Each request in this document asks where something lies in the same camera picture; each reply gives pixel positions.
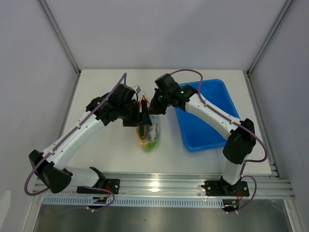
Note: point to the clear zip bag orange zipper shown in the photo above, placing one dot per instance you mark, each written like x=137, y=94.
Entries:
x=155, y=120

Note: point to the white slotted cable duct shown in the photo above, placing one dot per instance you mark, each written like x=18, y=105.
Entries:
x=134, y=201

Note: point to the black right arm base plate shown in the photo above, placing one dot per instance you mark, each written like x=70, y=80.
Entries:
x=222, y=189

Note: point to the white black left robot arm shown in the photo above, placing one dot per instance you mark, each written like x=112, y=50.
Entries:
x=50, y=165

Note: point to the green grapes toy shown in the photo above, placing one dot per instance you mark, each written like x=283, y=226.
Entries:
x=149, y=146

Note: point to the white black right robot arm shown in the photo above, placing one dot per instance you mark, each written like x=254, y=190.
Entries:
x=240, y=135

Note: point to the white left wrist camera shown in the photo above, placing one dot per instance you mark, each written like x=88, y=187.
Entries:
x=137, y=89

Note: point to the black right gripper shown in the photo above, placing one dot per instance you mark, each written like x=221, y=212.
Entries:
x=153, y=108

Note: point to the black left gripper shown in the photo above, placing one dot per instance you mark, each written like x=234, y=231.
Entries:
x=134, y=122

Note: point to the blue plastic bin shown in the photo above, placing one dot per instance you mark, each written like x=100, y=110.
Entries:
x=197, y=134

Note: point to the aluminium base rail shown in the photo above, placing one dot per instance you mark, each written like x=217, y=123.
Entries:
x=189, y=185

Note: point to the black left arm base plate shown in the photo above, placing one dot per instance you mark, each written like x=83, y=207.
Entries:
x=111, y=185

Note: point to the grey fish toy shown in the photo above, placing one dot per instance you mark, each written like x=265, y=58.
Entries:
x=152, y=132

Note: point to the yellow orange pepper toy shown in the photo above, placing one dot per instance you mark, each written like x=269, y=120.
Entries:
x=141, y=133

